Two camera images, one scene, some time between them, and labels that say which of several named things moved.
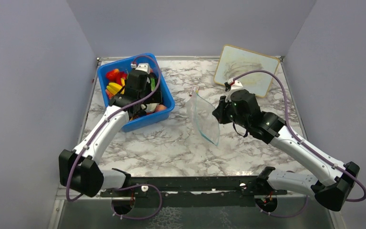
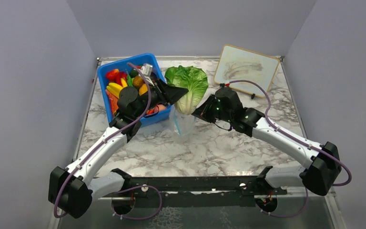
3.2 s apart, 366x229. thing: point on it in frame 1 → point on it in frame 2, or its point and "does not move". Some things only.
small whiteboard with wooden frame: [234, 60] does not move
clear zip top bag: [208, 124] → [182, 123]
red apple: [115, 76] does not move
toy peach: [160, 107] does not move
